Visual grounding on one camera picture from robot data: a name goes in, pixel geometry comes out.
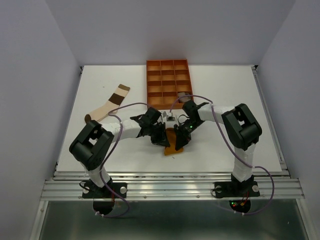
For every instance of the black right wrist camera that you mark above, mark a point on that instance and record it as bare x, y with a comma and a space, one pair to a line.
191, 109

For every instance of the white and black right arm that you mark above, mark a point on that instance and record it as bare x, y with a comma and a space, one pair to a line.
238, 127

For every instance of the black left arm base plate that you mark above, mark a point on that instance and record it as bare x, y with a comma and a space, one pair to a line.
91, 191

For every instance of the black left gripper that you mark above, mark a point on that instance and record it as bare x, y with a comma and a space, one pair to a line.
162, 139

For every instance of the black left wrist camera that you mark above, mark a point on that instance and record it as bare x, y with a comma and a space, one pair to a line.
151, 116

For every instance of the mustard yellow sock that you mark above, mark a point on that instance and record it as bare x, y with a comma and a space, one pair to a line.
171, 136

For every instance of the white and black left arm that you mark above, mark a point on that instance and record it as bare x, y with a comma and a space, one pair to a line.
91, 145

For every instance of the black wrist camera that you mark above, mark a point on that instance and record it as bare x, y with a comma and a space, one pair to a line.
151, 116
191, 109

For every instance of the tan sock with red cuff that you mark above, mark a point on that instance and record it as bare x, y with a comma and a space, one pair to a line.
183, 97

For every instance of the orange compartment tray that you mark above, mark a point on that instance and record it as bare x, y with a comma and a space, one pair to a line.
165, 80

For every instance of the cream and brown striped sock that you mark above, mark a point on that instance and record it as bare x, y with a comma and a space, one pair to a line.
110, 106

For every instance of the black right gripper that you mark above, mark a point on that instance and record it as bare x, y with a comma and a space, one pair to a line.
182, 137

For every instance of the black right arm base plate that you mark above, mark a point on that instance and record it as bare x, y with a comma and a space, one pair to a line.
232, 189

